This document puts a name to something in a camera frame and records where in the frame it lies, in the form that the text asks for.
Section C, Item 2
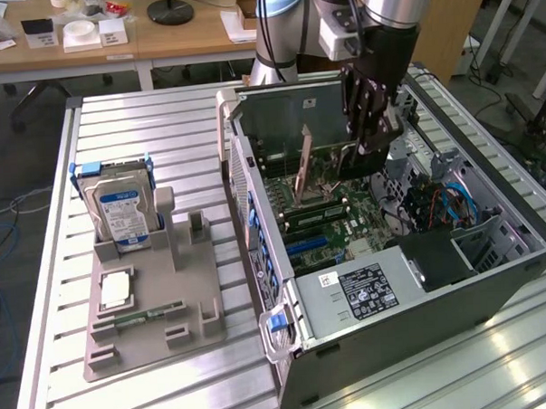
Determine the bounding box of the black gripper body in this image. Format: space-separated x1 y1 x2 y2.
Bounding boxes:
353 22 423 109

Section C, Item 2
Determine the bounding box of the wooden cabinet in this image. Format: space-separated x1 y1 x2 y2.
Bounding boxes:
399 0 498 88

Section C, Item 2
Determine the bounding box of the perforated metal disk bay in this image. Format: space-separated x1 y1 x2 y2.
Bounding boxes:
367 110 437 219

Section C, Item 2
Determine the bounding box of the CPU socket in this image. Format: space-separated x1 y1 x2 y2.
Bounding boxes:
285 174 330 210

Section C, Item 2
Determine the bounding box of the green RAM stick with label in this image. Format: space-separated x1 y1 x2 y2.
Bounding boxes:
283 202 350 231

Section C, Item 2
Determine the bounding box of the green motherboard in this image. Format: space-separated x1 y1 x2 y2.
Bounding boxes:
251 133 407 283

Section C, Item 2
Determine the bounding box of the white booklet stack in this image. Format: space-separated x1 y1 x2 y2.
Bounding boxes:
220 8 259 44

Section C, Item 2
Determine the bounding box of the black floor equipment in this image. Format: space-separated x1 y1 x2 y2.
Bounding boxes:
503 90 546 159

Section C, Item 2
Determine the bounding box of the cardboard box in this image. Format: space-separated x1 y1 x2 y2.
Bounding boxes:
235 0 261 30

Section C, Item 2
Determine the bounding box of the blue expansion slot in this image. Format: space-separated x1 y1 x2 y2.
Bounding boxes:
284 234 330 256

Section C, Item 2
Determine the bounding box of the black plastic shroud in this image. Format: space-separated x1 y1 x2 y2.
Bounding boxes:
398 228 478 294

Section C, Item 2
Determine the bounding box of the grey empty disk bay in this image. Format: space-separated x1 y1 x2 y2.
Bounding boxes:
449 204 533 274

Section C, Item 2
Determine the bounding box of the grey power supply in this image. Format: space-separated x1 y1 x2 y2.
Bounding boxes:
292 244 432 341

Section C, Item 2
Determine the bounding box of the black round lamp base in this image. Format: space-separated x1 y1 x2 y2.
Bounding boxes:
146 0 196 27

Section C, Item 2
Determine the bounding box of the blue case latch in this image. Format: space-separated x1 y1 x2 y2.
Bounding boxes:
268 314 290 336

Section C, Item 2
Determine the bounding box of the open black PC case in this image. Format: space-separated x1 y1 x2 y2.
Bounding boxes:
215 55 546 409

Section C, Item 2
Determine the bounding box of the white box with label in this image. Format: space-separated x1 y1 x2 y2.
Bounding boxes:
97 18 129 47

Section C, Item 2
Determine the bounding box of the red packet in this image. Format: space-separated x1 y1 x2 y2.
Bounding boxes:
103 0 133 19

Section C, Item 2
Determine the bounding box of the flat white box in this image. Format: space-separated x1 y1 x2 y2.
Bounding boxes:
62 33 104 55

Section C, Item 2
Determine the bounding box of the white tape roll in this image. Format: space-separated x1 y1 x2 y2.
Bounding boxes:
63 19 95 43

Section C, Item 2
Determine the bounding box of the silver CPU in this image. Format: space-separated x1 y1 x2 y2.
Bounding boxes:
98 272 136 311

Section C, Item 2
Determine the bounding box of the black and white box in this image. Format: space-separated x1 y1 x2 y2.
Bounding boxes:
21 17 60 50

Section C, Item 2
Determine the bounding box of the black office chair base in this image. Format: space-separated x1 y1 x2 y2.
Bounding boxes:
2 73 117 134

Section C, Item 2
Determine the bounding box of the grey parts rack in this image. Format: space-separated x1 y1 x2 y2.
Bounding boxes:
76 183 231 385

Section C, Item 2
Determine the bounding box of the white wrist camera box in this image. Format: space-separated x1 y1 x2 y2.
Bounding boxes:
317 7 373 62

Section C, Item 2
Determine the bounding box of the red wire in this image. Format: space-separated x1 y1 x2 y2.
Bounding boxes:
428 190 440 228

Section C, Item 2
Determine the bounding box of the blue wire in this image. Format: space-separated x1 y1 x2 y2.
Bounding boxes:
439 180 483 229

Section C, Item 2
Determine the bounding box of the white table frame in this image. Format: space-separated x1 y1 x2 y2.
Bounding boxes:
470 0 546 101

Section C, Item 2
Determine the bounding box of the clear plastic case handle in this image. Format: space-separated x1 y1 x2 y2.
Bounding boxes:
256 301 304 366

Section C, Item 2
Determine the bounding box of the hard disk with blue bracket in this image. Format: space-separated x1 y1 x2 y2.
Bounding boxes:
68 154 161 259

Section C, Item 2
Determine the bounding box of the white floor cable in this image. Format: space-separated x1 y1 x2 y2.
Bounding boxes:
0 186 53 216

